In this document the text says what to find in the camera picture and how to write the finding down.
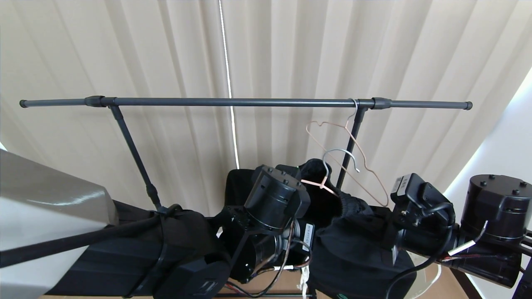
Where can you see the black clothes rack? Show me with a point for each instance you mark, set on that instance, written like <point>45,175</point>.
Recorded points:
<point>208,101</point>

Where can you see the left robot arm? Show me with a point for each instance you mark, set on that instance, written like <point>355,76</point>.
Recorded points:
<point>124,249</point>

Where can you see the white laundry basket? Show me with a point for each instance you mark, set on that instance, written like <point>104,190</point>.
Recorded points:
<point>432,278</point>

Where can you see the black shorts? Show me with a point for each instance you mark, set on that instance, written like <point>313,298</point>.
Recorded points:
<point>353,249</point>

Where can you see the beige curtain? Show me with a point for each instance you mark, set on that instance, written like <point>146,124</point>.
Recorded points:
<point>124,50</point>

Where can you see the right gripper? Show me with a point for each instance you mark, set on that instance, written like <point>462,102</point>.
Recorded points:
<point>428,243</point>

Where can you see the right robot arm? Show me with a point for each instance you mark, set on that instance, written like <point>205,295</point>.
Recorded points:
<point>494,216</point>

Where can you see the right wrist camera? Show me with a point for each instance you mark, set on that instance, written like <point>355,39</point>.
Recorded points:
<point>419,195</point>

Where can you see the pink clothes hanger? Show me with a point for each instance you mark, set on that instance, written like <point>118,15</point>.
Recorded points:
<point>365,166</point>
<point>326,166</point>

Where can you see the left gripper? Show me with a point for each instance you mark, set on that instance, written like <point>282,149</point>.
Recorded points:
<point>274,251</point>

